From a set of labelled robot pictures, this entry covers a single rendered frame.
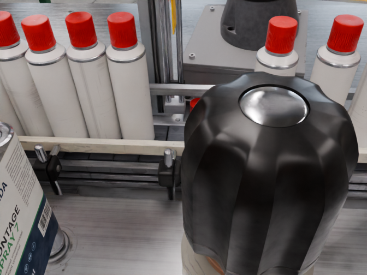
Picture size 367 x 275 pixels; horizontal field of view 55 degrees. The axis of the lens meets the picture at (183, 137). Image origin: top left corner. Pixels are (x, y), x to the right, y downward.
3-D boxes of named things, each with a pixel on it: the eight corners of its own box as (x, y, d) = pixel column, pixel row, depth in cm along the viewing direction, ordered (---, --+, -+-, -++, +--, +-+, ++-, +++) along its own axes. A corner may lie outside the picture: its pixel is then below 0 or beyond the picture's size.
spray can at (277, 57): (245, 158, 54) (262, 31, 39) (243, 135, 57) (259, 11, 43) (280, 159, 53) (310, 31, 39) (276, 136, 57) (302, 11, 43)
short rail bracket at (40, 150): (48, 208, 54) (22, 153, 46) (61, 176, 58) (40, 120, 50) (69, 209, 54) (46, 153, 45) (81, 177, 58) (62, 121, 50)
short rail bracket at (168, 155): (161, 213, 53) (154, 157, 44) (163, 197, 55) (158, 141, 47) (183, 214, 52) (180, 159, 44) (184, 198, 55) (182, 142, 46)
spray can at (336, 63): (295, 157, 53) (331, 29, 39) (290, 133, 57) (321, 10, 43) (331, 159, 53) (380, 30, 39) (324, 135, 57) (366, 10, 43)
